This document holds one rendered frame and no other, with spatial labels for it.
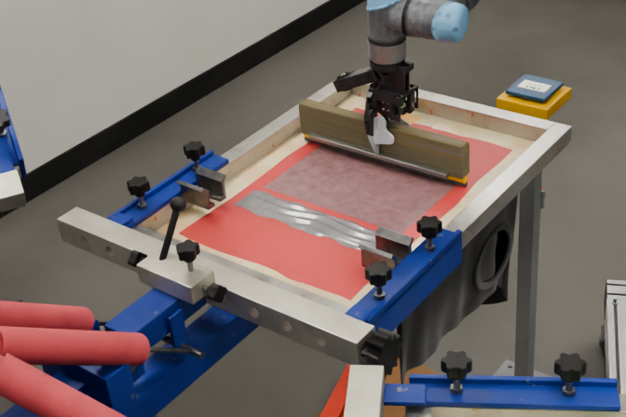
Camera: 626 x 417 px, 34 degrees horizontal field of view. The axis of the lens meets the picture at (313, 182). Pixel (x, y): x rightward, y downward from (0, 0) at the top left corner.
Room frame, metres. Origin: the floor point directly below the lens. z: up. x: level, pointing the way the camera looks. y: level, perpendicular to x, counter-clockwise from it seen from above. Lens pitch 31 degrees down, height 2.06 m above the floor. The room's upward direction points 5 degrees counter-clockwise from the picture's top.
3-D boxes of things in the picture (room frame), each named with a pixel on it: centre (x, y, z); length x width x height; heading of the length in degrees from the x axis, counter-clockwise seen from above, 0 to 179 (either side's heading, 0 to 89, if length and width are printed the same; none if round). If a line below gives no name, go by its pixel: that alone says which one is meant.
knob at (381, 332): (1.22, -0.07, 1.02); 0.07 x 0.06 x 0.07; 141
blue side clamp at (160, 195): (1.78, 0.29, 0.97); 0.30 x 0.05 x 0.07; 141
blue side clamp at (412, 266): (1.43, -0.14, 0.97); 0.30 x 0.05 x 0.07; 141
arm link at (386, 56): (1.88, -0.17, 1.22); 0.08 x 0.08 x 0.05
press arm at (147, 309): (1.36, 0.28, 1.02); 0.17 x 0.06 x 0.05; 141
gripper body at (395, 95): (1.87, -0.17, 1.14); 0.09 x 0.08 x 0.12; 51
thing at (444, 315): (1.72, -0.26, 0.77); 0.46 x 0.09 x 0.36; 141
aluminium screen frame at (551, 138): (1.79, -0.08, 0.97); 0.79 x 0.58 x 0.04; 141
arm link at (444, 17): (1.84, -0.27, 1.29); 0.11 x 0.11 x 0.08; 61
